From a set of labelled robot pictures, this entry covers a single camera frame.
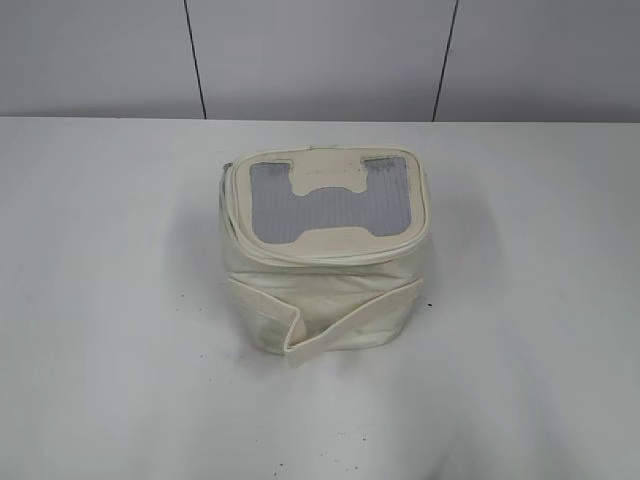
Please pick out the cream fabric zipper bag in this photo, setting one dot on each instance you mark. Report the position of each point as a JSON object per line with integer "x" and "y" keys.
{"x": 324, "y": 248}

